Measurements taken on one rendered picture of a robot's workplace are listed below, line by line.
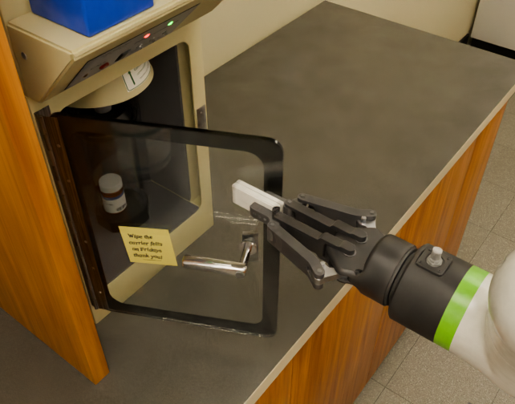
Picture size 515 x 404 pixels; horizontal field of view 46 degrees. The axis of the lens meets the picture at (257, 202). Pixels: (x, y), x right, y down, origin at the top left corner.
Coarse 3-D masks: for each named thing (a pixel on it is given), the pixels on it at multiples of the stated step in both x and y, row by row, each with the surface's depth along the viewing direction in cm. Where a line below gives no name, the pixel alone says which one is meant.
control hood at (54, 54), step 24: (168, 0) 72; (192, 0) 74; (216, 0) 85; (24, 24) 67; (48, 24) 67; (120, 24) 67; (144, 24) 69; (24, 48) 68; (48, 48) 65; (72, 48) 63; (96, 48) 65; (24, 72) 71; (48, 72) 67; (72, 72) 68; (48, 96) 72
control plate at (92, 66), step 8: (192, 8) 78; (176, 16) 76; (184, 16) 80; (160, 24) 74; (176, 24) 82; (144, 32) 73; (152, 32) 76; (160, 32) 80; (168, 32) 84; (128, 40) 71; (136, 40) 74; (144, 40) 78; (112, 48) 70; (120, 48) 72; (128, 48) 76; (136, 48) 79; (104, 56) 71; (112, 56) 74; (88, 64) 69; (96, 64) 72; (80, 72) 70; (88, 72) 73; (96, 72) 77; (72, 80) 72; (80, 80) 75
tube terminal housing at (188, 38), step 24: (0, 0) 66; (24, 0) 68; (192, 24) 93; (144, 48) 87; (168, 48) 91; (192, 48) 96; (120, 72) 85; (192, 72) 98; (72, 96) 80; (192, 96) 105; (192, 120) 108; (48, 168) 82; (96, 312) 105
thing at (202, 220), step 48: (96, 144) 77; (144, 144) 75; (192, 144) 74; (240, 144) 72; (96, 192) 83; (144, 192) 81; (192, 192) 79; (96, 240) 90; (192, 240) 86; (240, 240) 84; (144, 288) 96; (192, 288) 93; (240, 288) 91
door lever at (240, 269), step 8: (240, 248) 85; (248, 248) 83; (256, 248) 84; (184, 256) 82; (192, 256) 82; (248, 256) 83; (184, 264) 82; (192, 264) 82; (200, 264) 81; (208, 264) 81; (216, 264) 81; (224, 264) 81; (232, 264) 81; (240, 264) 81; (216, 272) 82; (224, 272) 81; (232, 272) 81; (240, 272) 80
